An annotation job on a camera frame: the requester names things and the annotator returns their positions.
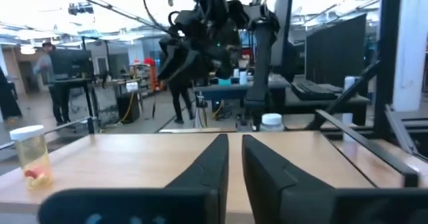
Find grey desk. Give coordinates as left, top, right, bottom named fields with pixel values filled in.
left=193, top=73, right=372, bottom=126

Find black standing desk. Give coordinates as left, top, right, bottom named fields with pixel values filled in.
left=55, top=78, right=143, bottom=131

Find yellow bottle red yellow pills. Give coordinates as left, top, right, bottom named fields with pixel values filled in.
left=9, top=124, right=54, bottom=190

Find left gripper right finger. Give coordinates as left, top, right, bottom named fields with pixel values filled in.
left=242, top=134, right=337, bottom=224

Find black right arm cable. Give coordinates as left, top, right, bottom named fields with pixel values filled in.
left=141, top=0, right=183, bottom=34

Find person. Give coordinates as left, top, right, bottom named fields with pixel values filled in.
left=33, top=41, right=73, bottom=126
left=167, top=78, right=197, bottom=124
left=0, top=66, right=23, bottom=121

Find black bin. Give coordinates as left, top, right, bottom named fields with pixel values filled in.
left=116, top=92, right=141, bottom=124

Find multivitamin gummies bottle green label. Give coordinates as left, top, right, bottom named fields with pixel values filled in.
left=259, top=112, right=285, bottom=132

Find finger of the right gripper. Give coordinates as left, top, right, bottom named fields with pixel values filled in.
left=172, top=49, right=201, bottom=81
left=157, top=39, right=178, bottom=81

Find large black monitor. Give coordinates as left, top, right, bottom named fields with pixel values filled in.
left=304, top=13, right=368, bottom=84

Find black keyboard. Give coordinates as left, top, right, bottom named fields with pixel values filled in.
left=290, top=80, right=345, bottom=101

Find white building pillar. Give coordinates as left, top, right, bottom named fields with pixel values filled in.
left=393, top=0, right=428, bottom=113

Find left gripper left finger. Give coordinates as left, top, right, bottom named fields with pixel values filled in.
left=165, top=133, right=230, bottom=224

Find wooden shelf black metal frame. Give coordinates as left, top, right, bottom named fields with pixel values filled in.
left=0, top=109, right=419, bottom=224

